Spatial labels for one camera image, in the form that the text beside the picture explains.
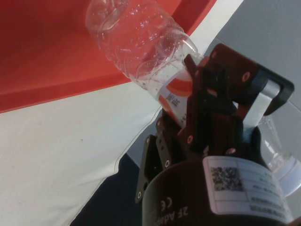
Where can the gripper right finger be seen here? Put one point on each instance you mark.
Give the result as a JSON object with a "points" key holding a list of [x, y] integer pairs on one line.
{"points": [[218, 99]]}

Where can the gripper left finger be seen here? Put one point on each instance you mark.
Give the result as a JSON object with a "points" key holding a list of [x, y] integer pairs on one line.
{"points": [[150, 160]]}

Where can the clear plastic bottle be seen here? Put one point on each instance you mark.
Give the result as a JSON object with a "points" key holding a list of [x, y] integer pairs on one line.
{"points": [[141, 35]]}

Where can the red tray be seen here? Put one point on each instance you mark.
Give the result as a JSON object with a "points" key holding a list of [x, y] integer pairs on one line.
{"points": [[35, 47]]}

